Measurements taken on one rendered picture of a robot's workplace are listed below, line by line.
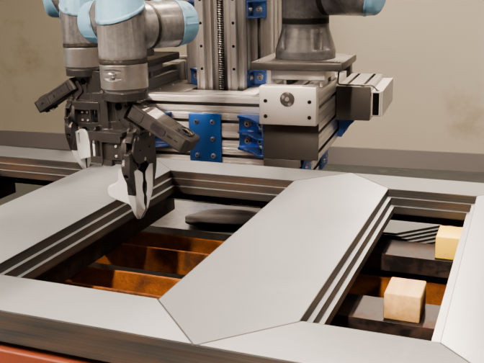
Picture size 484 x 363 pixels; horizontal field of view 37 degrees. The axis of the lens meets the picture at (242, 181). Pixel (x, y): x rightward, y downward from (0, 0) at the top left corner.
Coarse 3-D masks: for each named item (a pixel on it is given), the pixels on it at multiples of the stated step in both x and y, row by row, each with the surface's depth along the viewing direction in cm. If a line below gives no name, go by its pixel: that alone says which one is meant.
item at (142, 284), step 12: (84, 276) 135; (96, 276) 134; (108, 276) 133; (120, 276) 132; (132, 276) 131; (144, 276) 130; (156, 276) 129; (96, 288) 125; (108, 288) 124; (120, 288) 132; (132, 288) 131; (144, 288) 130; (156, 288) 129; (168, 288) 128
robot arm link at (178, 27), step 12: (156, 12) 114; (168, 12) 116; (180, 12) 118; (192, 12) 120; (168, 24) 115; (180, 24) 118; (192, 24) 120; (168, 36) 116; (180, 36) 119; (192, 36) 122
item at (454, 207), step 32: (0, 160) 164; (32, 160) 160; (160, 192) 143; (192, 192) 146; (224, 192) 143; (256, 192) 142; (416, 192) 131; (96, 224) 122; (384, 224) 123; (32, 256) 107; (64, 256) 113; (352, 256) 105; (448, 288) 97; (0, 320) 87; (32, 320) 85; (320, 320) 88; (64, 352) 85; (96, 352) 83; (128, 352) 81; (160, 352) 79; (192, 352) 78; (224, 352) 76
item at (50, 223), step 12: (0, 216) 121; (12, 216) 121; (24, 216) 121; (36, 216) 121; (48, 216) 121; (60, 216) 121; (24, 228) 115; (36, 228) 115; (48, 228) 115; (60, 228) 115
